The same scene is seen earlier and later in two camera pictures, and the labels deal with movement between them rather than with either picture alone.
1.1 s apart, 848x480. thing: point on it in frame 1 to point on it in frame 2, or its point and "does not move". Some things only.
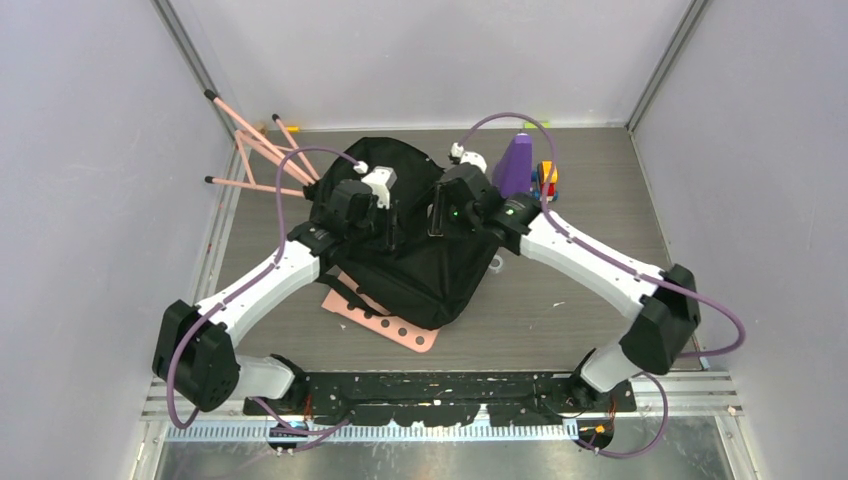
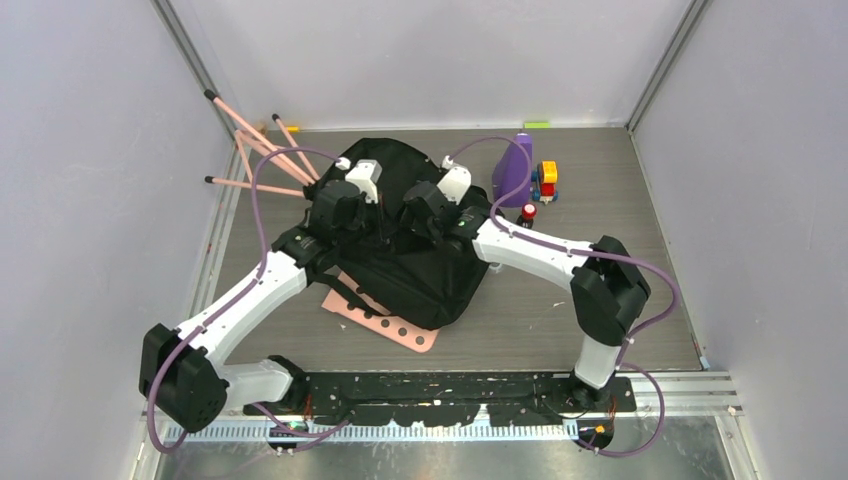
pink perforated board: [352, 306] does not move
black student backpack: [427, 281] does not move
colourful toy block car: [544, 179] does not move
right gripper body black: [449, 222] to [424, 231]
